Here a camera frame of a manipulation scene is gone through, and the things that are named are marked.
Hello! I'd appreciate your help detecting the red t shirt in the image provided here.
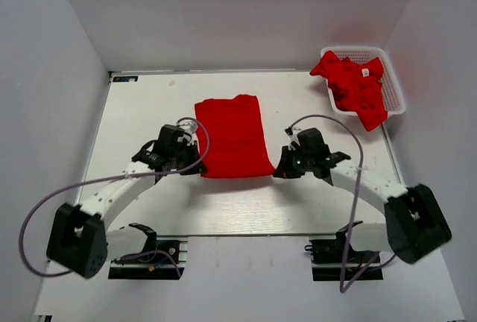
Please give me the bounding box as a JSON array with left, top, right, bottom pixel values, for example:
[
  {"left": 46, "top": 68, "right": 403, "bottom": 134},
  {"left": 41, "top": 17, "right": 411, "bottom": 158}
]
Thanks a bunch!
[{"left": 195, "top": 94, "right": 274, "bottom": 179}]

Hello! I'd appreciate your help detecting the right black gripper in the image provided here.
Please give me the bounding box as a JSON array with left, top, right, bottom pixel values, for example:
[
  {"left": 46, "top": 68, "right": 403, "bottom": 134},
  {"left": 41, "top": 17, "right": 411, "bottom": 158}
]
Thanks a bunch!
[{"left": 274, "top": 145, "right": 315, "bottom": 179}]

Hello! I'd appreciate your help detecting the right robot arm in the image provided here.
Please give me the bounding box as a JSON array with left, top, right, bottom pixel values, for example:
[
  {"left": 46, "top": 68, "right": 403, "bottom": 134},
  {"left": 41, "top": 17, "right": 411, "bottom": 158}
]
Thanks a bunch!
[{"left": 273, "top": 128, "right": 452, "bottom": 264}]

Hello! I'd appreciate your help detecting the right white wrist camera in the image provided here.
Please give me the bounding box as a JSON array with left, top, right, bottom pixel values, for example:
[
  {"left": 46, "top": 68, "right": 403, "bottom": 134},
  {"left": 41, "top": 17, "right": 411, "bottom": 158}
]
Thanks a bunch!
[{"left": 284, "top": 127, "right": 300, "bottom": 150}]

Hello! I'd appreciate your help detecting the blue table label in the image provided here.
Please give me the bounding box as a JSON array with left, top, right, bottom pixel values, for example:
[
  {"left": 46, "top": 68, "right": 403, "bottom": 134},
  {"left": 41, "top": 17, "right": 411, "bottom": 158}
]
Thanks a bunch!
[{"left": 112, "top": 76, "right": 139, "bottom": 82}]

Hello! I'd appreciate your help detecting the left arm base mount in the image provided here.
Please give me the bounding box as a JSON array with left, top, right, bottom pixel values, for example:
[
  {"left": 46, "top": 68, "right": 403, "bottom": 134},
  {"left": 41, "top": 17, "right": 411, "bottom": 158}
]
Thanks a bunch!
[{"left": 108, "top": 237, "right": 188, "bottom": 281}]

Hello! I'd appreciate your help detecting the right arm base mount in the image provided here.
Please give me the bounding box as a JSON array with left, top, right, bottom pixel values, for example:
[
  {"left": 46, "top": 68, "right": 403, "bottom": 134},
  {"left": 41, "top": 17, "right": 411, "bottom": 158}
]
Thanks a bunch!
[{"left": 304, "top": 239, "right": 375, "bottom": 282}]

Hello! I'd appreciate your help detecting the red t shirts pile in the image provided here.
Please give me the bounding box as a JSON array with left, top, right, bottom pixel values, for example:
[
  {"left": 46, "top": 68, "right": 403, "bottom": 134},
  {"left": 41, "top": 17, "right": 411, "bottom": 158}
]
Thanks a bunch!
[{"left": 309, "top": 51, "right": 388, "bottom": 131}]

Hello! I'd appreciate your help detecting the white plastic basket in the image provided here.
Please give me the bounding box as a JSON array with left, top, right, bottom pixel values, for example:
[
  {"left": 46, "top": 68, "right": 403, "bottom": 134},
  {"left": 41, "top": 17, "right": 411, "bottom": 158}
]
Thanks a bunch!
[{"left": 320, "top": 45, "right": 406, "bottom": 117}]

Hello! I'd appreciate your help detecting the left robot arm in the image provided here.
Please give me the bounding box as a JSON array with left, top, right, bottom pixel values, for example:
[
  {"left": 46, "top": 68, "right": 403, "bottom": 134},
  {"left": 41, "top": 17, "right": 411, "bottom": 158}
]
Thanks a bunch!
[{"left": 46, "top": 118, "right": 206, "bottom": 279}]

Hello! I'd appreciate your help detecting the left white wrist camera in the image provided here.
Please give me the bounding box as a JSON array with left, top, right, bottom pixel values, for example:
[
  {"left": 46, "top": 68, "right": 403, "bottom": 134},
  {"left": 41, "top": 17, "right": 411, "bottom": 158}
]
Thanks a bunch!
[{"left": 177, "top": 121, "right": 198, "bottom": 145}]

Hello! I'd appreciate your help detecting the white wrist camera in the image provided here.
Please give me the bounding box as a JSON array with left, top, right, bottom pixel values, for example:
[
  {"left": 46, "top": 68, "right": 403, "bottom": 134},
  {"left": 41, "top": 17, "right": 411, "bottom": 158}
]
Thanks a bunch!
[
  {"left": 177, "top": 121, "right": 198, "bottom": 145},
  {"left": 284, "top": 127, "right": 300, "bottom": 150}
]

